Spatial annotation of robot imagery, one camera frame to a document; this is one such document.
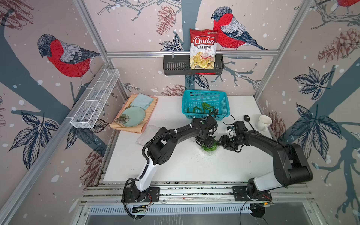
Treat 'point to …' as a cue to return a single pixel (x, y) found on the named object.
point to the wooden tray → (125, 102)
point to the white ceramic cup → (263, 122)
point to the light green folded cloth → (142, 100)
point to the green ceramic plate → (132, 116)
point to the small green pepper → (205, 107)
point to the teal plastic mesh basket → (200, 103)
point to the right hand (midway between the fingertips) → (219, 144)
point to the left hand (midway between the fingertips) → (210, 141)
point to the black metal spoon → (246, 118)
